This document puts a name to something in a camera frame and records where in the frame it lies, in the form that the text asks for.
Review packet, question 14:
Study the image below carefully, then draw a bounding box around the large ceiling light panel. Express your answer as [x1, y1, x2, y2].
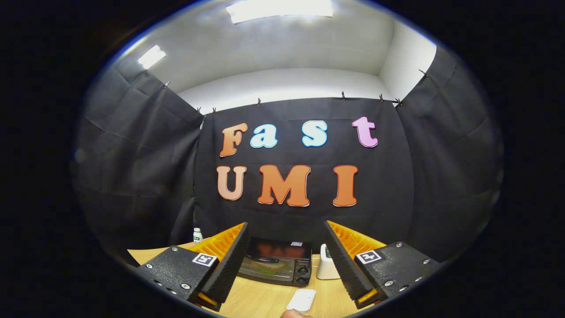
[226, 0, 334, 25]

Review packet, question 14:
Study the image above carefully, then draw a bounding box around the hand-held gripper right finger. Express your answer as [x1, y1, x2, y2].
[324, 220, 444, 310]

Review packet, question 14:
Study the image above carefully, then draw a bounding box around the white slot toaster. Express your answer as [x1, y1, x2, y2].
[316, 243, 341, 280]

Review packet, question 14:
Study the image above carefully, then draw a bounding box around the black toaster oven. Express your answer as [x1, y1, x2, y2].
[237, 237, 313, 288]

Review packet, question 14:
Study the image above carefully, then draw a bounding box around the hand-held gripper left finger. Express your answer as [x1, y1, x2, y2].
[135, 222, 249, 312]

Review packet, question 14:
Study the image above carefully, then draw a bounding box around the small ceiling light panel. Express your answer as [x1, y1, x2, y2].
[137, 44, 167, 70]

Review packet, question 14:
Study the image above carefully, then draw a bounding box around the white plastic tray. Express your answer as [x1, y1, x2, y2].
[286, 288, 317, 313]

